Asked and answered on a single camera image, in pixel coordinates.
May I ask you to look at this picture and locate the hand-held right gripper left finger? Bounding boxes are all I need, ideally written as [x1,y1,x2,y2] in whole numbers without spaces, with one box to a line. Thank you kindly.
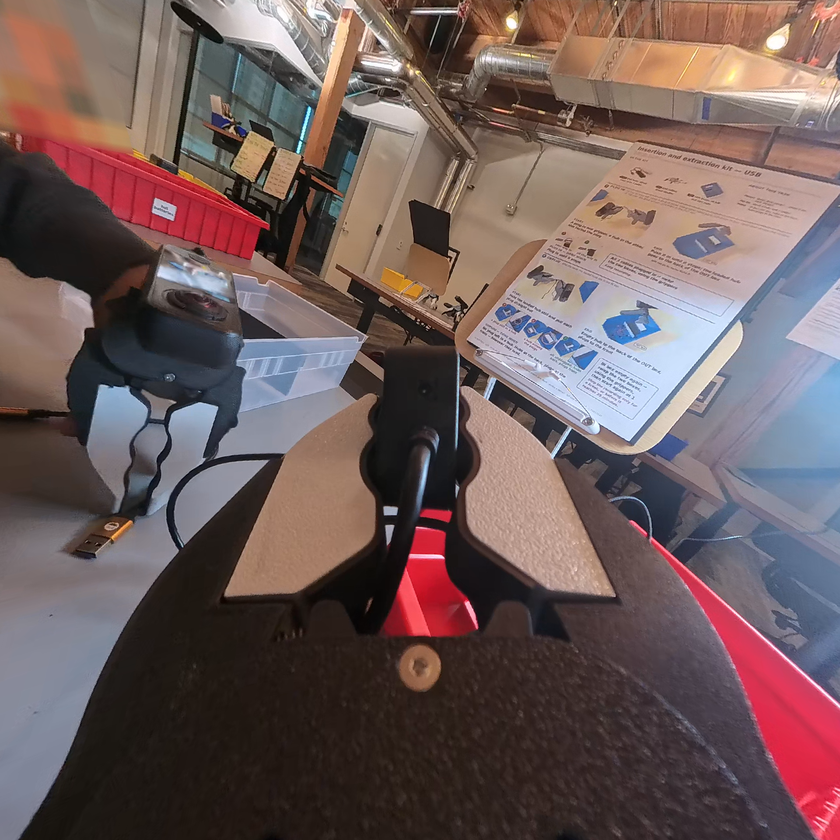
[223,394,389,636]

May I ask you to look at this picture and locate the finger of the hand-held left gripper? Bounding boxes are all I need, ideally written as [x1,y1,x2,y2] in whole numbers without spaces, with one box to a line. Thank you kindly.
[141,402,193,517]
[118,388,154,518]

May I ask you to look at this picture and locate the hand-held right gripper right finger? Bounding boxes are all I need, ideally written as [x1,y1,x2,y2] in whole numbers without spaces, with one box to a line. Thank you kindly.
[446,386,619,636]

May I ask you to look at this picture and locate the orange-plug braided cable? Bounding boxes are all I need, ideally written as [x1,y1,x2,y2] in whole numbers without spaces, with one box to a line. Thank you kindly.
[0,406,137,561]

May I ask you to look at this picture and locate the black hub cable with plug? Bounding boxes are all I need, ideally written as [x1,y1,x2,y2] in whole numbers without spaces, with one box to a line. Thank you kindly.
[166,425,462,636]

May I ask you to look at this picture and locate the clear plastic bin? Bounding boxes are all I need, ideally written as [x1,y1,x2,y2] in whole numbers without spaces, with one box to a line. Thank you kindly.
[231,271,370,414]

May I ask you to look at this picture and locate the black usb hub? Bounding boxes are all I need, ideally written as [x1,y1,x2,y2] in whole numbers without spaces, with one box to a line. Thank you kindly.
[382,345,462,511]

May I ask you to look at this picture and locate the red plastic bin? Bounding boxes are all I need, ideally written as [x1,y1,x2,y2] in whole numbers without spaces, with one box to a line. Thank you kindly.
[381,507,840,840]

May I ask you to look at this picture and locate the person's left forearm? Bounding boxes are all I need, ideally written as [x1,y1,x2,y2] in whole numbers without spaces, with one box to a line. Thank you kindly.
[0,140,160,304]

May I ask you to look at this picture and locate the person's left hand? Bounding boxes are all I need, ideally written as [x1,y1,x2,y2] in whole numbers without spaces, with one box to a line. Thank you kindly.
[91,264,158,330]

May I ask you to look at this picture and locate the black bin divider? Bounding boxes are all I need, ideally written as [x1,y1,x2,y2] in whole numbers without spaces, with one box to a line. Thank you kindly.
[243,314,343,399]

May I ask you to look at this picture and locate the white poster stand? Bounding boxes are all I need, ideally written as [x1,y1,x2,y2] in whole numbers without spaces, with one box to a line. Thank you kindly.
[472,346,602,462]

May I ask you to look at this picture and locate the long red divider bin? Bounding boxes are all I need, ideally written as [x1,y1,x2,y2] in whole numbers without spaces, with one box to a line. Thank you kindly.
[18,133,272,261]

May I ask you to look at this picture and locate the whiteboard on stand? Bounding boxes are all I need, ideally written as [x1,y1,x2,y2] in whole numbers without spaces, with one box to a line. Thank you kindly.
[261,147,304,201]
[228,129,277,179]

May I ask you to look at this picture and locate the dark-legged background table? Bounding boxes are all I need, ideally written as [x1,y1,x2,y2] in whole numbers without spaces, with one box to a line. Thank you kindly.
[335,264,475,350]

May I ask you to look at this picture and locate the wooden side desk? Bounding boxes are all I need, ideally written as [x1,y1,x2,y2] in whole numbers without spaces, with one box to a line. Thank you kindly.
[635,445,840,568]

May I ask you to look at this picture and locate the instruction poster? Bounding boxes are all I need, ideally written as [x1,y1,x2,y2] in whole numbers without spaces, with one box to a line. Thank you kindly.
[472,140,840,445]

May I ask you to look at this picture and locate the black flat panel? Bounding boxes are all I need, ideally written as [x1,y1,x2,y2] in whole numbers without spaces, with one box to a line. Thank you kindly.
[407,198,454,255]

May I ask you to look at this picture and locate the black floor lamp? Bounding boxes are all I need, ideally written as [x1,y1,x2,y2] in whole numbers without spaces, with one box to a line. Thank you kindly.
[169,0,227,176]

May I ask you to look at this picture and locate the small paper note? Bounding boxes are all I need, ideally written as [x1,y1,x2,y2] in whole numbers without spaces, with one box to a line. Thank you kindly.
[785,274,840,363]

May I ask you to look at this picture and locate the wooden post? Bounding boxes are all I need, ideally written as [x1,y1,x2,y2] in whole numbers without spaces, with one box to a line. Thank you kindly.
[282,8,367,271]

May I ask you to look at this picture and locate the metal duct pipes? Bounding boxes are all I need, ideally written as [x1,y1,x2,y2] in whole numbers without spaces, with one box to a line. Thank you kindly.
[353,0,560,212]

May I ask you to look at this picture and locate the large metal duct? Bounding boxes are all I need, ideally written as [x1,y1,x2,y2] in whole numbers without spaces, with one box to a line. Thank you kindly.
[549,31,840,130]

